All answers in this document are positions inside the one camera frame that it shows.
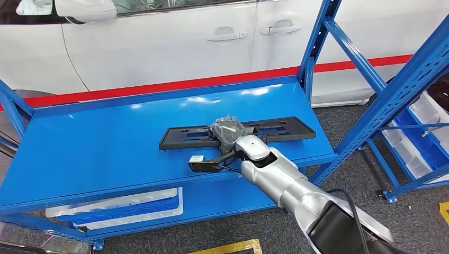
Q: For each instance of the blue plastic bin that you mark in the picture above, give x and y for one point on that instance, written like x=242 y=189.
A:
x=421 y=143

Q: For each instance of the blue wheeled bin rack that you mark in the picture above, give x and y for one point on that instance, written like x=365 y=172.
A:
x=414 y=183

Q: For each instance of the blue metal shelf rack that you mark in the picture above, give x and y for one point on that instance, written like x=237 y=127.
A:
x=105 y=147

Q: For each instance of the white plastic bin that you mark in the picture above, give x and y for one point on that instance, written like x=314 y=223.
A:
x=426 y=112
x=403 y=150

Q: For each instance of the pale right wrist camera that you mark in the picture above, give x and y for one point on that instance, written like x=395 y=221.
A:
x=196 y=159

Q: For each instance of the white car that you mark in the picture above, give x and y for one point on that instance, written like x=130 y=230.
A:
x=158 y=52

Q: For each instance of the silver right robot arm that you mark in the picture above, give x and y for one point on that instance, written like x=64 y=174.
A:
x=280 y=178

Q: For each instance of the black plastic plate bracket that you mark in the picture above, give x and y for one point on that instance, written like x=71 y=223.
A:
x=170 y=140

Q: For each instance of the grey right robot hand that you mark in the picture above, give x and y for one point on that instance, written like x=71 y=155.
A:
x=228 y=133

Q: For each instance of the yellow floor tape square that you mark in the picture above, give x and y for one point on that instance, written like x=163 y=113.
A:
x=444 y=212
x=228 y=247

